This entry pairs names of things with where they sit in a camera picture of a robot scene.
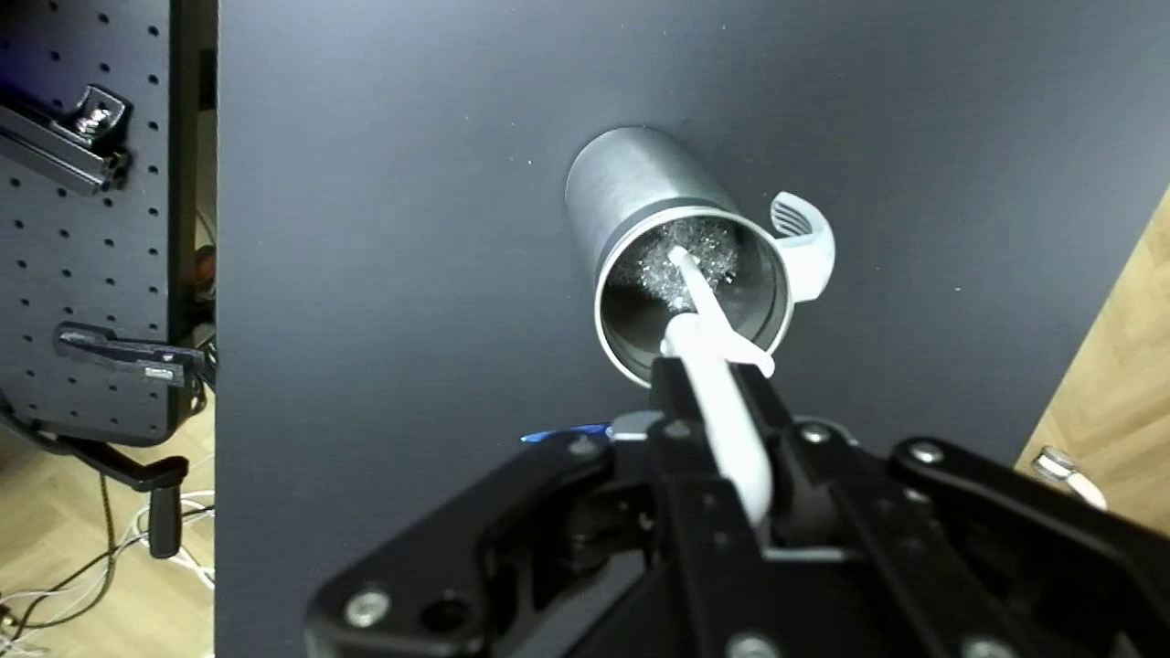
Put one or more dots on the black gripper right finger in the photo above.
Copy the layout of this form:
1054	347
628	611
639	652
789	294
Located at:
972	550

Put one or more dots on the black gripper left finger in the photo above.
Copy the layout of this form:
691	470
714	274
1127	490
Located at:
462	535

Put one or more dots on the long white stirring spoon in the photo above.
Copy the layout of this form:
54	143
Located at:
732	413

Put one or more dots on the tall silver metal cup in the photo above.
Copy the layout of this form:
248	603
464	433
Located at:
633	194

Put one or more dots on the black perforated pegboard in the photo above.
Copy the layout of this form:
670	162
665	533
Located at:
74	268

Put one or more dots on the black bracket on pegboard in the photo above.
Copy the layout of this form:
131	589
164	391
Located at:
67	133

